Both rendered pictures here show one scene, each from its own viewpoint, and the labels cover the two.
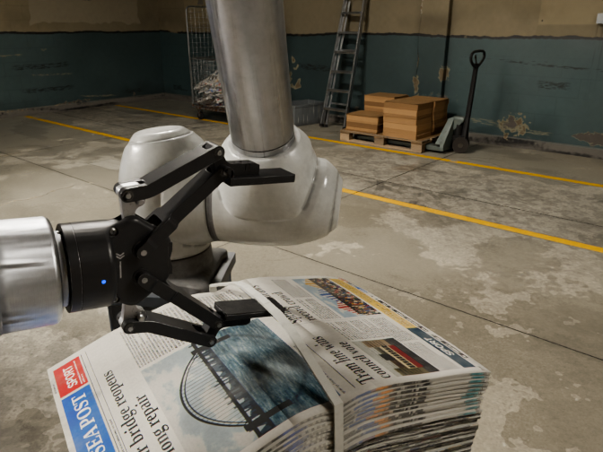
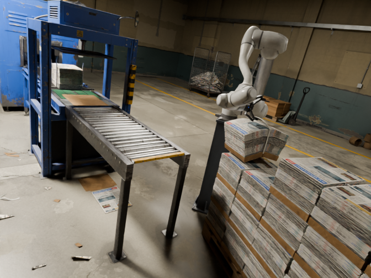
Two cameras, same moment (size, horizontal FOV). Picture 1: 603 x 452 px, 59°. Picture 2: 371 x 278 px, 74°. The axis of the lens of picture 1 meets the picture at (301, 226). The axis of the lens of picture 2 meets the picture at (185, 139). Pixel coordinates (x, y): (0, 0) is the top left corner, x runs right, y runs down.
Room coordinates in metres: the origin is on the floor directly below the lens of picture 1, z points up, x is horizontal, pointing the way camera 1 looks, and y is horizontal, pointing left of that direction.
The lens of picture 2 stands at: (-1.40, 0.37, 1.55)
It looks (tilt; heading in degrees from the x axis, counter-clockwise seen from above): 20 degrees down; 6
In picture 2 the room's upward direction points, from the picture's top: 11 degrees clockwise
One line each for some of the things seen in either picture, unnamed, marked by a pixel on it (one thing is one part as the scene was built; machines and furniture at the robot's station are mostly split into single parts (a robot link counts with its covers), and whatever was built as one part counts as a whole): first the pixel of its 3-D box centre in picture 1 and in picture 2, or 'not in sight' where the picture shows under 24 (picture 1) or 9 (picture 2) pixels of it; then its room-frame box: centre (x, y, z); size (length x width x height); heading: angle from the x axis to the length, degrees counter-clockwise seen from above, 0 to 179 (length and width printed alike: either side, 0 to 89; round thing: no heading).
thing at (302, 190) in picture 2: not in sight; (314, 186); (-0.01, -0.29, 0.95); 0.38 x 0.29 x 0.23; 124
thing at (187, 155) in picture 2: not in sight; (143, 131); (0.79, 1.02, 0.74); 1.34 x 0.05 x 0.12; 50
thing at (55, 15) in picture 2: not in sight; (84, 18); (1.25, 1.96, 1.65); 0.60 x 0.45 x 0.20; 140
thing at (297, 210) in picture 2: not in sight; (309, 199); (-0.01, -0.29, 0.86); 0.38 x 0.29 x 0.04; 124
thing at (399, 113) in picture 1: (396, 119); (268, 107); (6.91, -1.23, 0.28); 1.20 x 0.83 x 0.57; 50
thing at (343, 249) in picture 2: not in sight; (358, 235); (-0.27, -0.45, 0.86); 0.38 x 0.29 x 0.04; 122
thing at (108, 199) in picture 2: not in sight; (111, 198); (0.62, 1.20, 0.00); 0.37 x 0.28 x 0.01; 50
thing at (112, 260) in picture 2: not in sight; (117, 255); (-0.01, 0.85, 0.01); 0.14 x 0.13 x 0.01; 140
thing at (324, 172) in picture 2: not in sight; (322, 169); (-0.02, -0.29, 1.06); 0.37 x 0.29 x 0.01; 124
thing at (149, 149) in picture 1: (170, 188); (233, 103); (0.92, 0.24, 1.17); 0.18 x 0.16 x 0.22; 82
